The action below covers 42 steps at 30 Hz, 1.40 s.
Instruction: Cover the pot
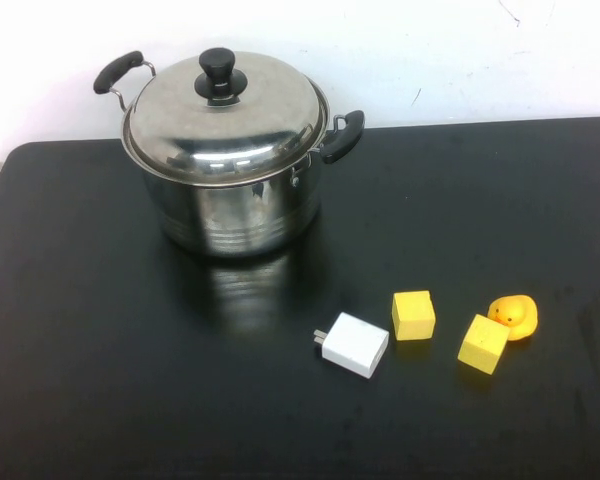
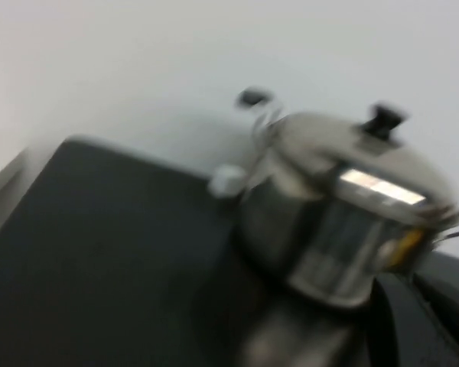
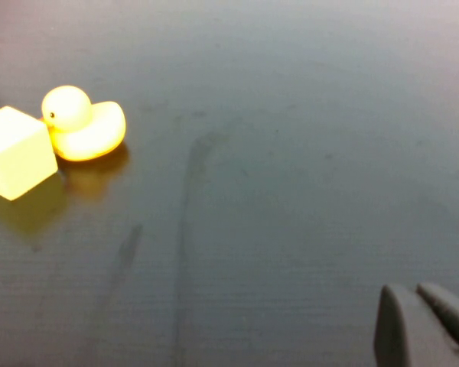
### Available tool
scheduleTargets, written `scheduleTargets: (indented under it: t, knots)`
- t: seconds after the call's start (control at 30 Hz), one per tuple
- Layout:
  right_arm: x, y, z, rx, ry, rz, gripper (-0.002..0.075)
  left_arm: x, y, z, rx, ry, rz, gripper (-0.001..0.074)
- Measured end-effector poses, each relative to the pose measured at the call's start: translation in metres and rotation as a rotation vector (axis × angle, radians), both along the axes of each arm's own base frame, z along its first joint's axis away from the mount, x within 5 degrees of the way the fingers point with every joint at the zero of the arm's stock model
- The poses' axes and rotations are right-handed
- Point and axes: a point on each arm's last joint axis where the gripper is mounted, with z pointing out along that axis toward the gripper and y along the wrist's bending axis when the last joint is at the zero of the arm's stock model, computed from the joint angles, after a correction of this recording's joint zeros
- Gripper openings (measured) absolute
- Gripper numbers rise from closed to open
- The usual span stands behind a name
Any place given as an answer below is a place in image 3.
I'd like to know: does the yellow rubber duck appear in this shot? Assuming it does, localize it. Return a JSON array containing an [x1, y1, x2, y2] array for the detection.
[[41, 84, 128, 163]]

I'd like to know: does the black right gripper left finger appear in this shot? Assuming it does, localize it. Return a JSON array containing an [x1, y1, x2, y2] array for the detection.
[[373, 284, 459, 367]]

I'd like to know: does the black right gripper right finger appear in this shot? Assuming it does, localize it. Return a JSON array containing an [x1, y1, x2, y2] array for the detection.
[[416, 282, 459, 361]]

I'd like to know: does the yellow cube block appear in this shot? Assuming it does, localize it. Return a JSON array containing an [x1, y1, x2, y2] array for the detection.
[[0, 106, 59, 202]]

